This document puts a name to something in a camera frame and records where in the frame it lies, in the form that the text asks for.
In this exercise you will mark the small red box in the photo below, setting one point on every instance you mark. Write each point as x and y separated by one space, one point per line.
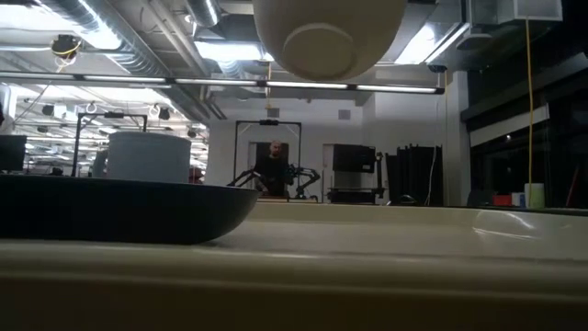
501 200

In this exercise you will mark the black partition screen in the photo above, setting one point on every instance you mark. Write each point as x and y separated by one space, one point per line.
413 170

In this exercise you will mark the cream plastic serving tray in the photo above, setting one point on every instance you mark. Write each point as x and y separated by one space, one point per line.
321 276

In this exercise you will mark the long ceiling light bar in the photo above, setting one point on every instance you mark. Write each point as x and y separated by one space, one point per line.
303 85

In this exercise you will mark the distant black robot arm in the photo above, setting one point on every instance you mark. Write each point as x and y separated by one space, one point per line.
305 174
243 177

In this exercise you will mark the square wall vent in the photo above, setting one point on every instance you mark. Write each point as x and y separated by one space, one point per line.
344 114
273 113

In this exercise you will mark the black robot station frame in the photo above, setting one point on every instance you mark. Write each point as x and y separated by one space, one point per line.
112 115
268 122

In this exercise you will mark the blue cup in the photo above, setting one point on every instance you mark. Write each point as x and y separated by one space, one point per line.
149 158

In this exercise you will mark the smooth silver ventilation duct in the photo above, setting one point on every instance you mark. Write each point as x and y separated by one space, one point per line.
204 11

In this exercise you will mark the person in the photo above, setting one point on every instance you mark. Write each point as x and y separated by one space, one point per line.
274 170

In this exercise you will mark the black security camera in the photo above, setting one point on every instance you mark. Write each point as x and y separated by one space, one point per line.
437 68

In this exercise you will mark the red tool cabinet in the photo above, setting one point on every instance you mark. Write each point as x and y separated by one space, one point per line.
197 175

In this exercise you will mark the dark teal plate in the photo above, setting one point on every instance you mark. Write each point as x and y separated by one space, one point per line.
115 211

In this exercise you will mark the light green cylindrical container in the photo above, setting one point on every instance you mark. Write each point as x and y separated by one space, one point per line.
535 197

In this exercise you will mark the white ceramic bowl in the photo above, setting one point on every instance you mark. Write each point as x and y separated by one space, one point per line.
321 50

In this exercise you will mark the small white box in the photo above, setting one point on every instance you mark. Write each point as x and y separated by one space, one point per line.
518 200

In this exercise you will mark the black monitor on cart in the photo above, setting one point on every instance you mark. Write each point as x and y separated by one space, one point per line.
353 158

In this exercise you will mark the black computer monitor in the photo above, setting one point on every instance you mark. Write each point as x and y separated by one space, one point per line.
13 152

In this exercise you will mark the ribbed silver ventilation duct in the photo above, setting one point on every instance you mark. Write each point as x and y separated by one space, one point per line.
133 50

